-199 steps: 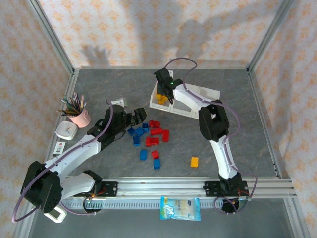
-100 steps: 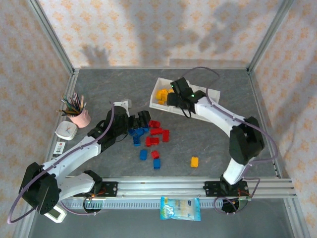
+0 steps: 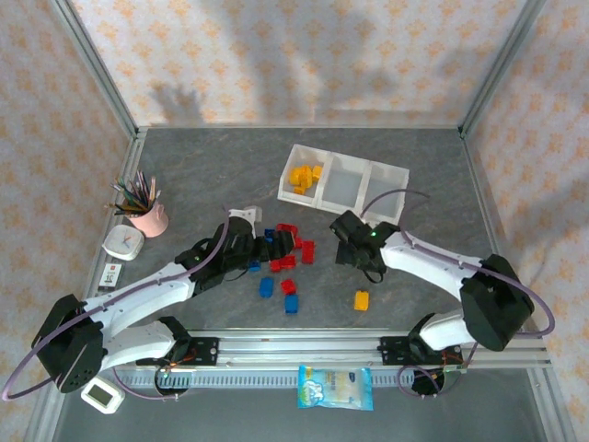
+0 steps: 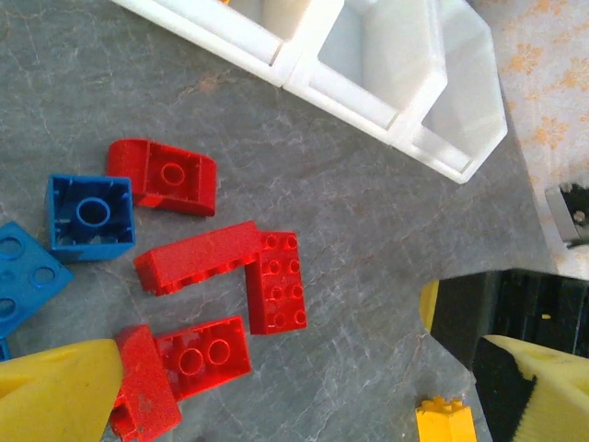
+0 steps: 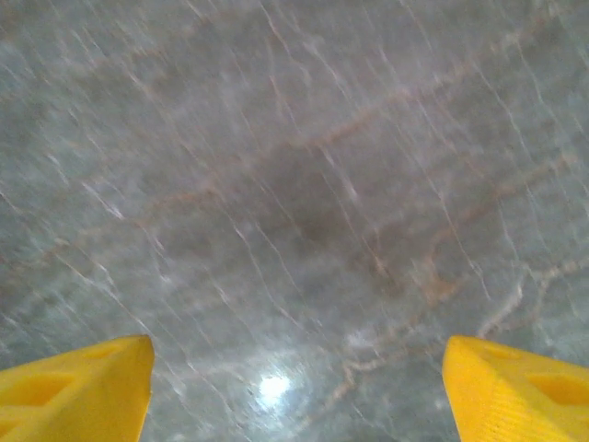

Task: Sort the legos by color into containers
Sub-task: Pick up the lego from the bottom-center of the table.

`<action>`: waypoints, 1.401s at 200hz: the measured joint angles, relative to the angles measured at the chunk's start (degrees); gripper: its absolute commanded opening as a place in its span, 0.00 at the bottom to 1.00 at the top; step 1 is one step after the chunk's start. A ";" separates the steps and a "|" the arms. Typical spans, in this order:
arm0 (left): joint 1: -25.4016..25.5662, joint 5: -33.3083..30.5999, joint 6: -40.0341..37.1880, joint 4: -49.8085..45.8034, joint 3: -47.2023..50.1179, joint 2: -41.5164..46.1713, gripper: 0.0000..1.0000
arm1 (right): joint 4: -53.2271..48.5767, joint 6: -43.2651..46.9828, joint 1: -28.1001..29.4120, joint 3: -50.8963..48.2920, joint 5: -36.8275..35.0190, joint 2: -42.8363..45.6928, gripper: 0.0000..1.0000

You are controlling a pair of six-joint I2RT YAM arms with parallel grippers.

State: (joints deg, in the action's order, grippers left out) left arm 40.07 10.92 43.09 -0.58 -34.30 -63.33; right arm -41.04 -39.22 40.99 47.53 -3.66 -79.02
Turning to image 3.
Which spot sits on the red lego brick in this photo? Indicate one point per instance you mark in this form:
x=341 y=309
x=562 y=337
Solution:
x=276 y=264
x=286 y=228
x=298 y=241
x=308 y=252
x=289 y=285
x=289 y=261

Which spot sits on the blue lego brick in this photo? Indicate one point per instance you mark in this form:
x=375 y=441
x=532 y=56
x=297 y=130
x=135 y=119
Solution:
x=254 y=265
x=266 y=287
x=270 y=232
x=292 y=303

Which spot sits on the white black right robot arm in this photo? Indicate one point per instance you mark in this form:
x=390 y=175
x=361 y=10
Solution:
x=428 y=260

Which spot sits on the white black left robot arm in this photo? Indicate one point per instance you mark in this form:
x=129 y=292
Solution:
x=138 y=290

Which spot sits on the pink pencil cup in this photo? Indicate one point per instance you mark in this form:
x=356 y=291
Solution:
x=152 y=223

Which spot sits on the coloured pencils bundle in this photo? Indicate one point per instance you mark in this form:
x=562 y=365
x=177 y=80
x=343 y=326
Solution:
x=135 y=200

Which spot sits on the white analog desk clock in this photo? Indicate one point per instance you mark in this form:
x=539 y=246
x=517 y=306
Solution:
x=122 y=243

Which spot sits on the small white red card box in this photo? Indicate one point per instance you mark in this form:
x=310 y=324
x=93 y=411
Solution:
x=110 y=276

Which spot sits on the blue snack bag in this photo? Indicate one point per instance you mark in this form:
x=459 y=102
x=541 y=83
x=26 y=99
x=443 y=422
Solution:
x=335 y=387

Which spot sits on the small green circuit board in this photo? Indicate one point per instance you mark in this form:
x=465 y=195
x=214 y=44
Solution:
x=453 y=375

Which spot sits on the white digital timer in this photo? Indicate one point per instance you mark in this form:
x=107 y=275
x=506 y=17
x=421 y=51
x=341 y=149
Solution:
x=102 y=394

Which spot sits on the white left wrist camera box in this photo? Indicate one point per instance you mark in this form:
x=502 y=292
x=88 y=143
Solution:
x=246 y=215

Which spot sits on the wide aluminium base rail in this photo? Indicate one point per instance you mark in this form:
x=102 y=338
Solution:
x=299 y=345

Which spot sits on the thin aluminium frame rail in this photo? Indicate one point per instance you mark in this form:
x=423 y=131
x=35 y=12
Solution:
x=299 y=127

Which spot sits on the aluminium table edge rail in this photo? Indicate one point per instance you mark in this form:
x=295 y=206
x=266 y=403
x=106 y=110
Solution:
x=133 y=156
x=478 y=184

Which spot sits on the aluminium frame post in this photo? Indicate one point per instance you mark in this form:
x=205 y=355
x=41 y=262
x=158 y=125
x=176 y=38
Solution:
x=101 y=73
x=499 y=69

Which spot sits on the aluminium frame bar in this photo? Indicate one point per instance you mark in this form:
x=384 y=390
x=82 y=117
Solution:
x=43 y=419
x=543 y=405

